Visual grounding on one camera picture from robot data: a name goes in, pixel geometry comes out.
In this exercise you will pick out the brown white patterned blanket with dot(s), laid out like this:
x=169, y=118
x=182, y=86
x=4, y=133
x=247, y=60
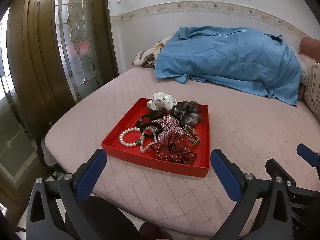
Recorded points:
x=147, y=58

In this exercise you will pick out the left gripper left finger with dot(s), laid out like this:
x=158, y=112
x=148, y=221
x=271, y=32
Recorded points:
x=44, y=220

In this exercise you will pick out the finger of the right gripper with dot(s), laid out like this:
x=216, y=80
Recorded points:
x=308, y=155
x=274, y=169

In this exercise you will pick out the grey pillow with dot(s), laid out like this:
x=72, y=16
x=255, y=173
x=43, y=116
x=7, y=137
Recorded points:
x=304, y=71

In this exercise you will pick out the white cherry print scrunchie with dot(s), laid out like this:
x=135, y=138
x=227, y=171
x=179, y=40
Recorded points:
x=161, y=100

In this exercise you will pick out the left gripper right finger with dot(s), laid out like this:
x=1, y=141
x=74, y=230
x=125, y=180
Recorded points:
x=273, y=220

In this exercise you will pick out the black claw hair clip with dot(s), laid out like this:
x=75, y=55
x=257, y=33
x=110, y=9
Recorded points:
x=150, y=116

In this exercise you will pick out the black grey organza scrunchie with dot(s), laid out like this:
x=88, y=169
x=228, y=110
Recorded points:
x=187, y=113

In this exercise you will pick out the striped floral pillow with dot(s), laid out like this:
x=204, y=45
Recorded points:
x=312, y=91

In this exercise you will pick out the dark red dotted scrunchie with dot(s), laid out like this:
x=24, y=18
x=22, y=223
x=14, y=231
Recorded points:
x=174, y=150

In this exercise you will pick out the reddish headboard cushion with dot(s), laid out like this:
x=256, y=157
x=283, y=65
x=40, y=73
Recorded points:
x=310, y=47

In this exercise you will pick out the red plaid scrunchie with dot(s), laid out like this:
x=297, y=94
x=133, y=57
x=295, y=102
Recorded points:
x=170, y=125

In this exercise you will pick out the wooden glass door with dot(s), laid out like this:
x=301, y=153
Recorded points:
x=54, y=53

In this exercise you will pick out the blue blanket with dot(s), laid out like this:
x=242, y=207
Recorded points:
x=244, y=59

